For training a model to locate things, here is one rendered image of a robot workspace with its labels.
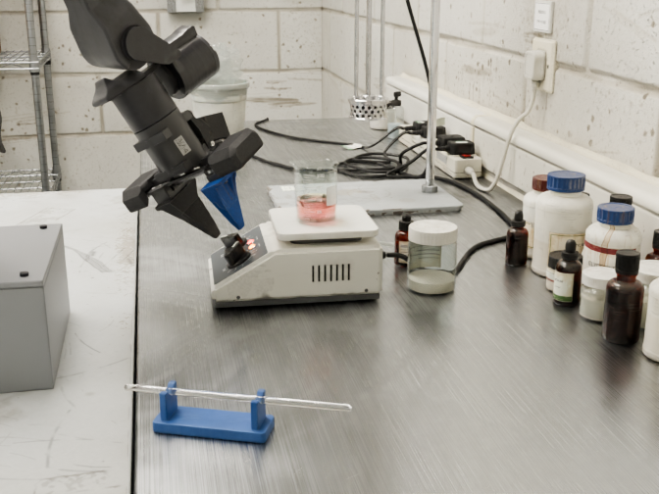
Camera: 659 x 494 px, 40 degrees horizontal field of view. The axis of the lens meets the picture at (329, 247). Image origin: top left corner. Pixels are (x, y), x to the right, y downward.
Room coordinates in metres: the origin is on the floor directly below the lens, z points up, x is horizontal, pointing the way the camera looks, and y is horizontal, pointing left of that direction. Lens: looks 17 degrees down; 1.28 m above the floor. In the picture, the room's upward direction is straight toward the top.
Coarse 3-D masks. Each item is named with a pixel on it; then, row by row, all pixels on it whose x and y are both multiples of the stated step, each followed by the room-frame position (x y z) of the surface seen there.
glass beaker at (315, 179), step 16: (304, 160) 1.07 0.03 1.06; (320, 160) 1.07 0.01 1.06; (304, 176) 1.03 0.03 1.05; (320, 176) 1.02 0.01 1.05; (336, 176) 1.04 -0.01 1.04; (304, 192) 1.03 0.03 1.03; (320, 192) 1.02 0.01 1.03; (336, 192) 1.04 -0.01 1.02; (304, 208) 1.03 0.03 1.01; (320, 208) 1.02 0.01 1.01; (336, 208) 1.04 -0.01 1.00; (304, 224) 1.03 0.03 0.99; (320, 224) 1.02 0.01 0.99
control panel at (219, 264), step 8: (248, 232) 1.10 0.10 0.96; (256, 232) 1.08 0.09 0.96; (248, 240) 1.07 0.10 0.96; (256, 240) 1.05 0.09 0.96; (224, 248) 1.09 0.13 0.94; (248, 248) 1.03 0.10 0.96; (256, 248) 1.02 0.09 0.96; (264, 248) 1.01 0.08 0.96; (216, 256) 1.08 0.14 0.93; (256, 256) 1.00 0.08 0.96; (216, 264) 1.05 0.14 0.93; (224, 264) 1.03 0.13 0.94; (248, 264) 0.99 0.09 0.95; (216, 272) 1.02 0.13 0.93; (224, 272) 1.00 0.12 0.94; (232, 272) 0.99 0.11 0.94; (216, 280) 0.99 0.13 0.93
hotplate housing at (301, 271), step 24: (264, 240) 1.04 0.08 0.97; (312, 240) 1.01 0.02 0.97; (336, 240) 1.02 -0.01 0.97; (360, 240) 1.02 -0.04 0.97; (264, 264) 0.98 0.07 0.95; (288, 264) 0.99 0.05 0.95; (312, 264) 0.99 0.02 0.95; (336, 264) 1.00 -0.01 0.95; (360, 264) 1.00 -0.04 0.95; (216, 288) 0.98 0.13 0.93; (240, 288) 0.98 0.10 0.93; (264, 288) 0.98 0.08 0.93; (288, 288) 0.99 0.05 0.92; (312, 288) 0.99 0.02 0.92; (336, 288) 1.00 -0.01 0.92; (360, 288) 1.00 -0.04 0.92
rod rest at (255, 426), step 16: (176, 384) 0.72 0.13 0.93; (160, 400) 0.69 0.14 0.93; (176, 400) 0.71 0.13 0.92; (256, 400) 0.68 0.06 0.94; (160, 416) 0.70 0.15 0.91; (176, 416) 0.70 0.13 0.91; (192, 416) 0.70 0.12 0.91; (208, 416) 0.70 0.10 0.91; (224, 416) 0.70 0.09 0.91; (240, 416) 0.70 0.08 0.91; (256, 416) 0.68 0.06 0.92; (272, 416) 0.70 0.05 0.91; (160, 432) 0.69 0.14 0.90; (176, 432) 0.69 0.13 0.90; (192, 432) 0.68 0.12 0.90; (208, 432) 0.68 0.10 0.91; (224, 432) 0.68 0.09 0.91; (240, 432) 0.67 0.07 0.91; (256, 432) 0.67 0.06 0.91
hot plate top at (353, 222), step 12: (276, 216) 1.07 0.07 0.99; (288, 216) 1.07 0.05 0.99; (348, 216) 1.07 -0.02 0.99; (360, 216) 1.07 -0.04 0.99; (276, 228) 1.01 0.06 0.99; (288, 228) 1.01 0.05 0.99; (300, 228) 1.01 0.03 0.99; (312, 228) 1.01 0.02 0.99; (324, 228) 1.01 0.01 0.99; (336, 228) 1.01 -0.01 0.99; (348, 228) 1.01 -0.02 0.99; (360, 228) 1.01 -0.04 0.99; (372, 228) 1.01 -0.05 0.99; (288, 240) 0.99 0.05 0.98
